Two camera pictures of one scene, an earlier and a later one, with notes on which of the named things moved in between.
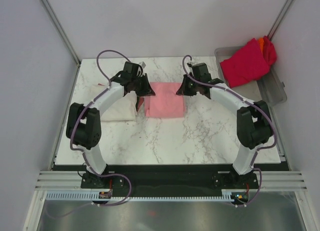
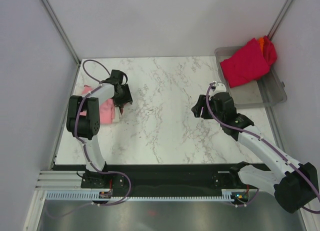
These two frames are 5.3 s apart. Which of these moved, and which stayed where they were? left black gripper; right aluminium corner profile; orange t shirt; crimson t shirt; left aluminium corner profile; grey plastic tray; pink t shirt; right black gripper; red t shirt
Moved: left black gripper; right black gripper; pink t shirt
Stayed: orange t shirt; right aluminium corner profile; left aluminium corner profile; crimson t shirt; grey plastic tray; red t shirt
